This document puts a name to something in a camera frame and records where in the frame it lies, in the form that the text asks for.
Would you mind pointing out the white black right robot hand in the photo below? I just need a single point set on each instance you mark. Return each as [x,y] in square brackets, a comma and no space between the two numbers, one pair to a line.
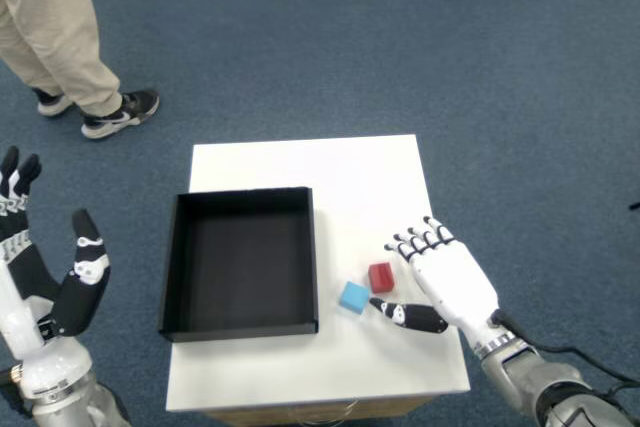
[455,282]

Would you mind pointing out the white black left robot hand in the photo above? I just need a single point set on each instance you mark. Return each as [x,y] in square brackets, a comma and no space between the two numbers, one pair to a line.
[30,307]

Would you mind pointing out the red cube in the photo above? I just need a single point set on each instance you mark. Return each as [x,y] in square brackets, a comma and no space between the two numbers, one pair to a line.
[381,277]

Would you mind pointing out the blue cube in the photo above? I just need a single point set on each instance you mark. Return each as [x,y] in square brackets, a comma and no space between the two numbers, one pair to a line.
[354,297]

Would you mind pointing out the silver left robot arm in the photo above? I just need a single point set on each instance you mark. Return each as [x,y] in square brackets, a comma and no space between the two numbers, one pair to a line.
[65,409]

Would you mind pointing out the black open box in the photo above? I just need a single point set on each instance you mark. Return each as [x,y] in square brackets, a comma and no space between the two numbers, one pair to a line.
[240,272]

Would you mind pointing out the white top wooden table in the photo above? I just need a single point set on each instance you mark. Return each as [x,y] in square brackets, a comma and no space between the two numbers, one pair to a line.
[360,172]

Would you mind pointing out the small black object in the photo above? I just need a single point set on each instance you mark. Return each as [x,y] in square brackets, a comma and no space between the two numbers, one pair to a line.
[634,206]

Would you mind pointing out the black white swoosh sneaker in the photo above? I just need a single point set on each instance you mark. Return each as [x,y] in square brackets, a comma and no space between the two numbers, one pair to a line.
[117,117]

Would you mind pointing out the beige trousers of person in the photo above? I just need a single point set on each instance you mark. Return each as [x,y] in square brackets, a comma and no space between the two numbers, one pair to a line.
[50,22]

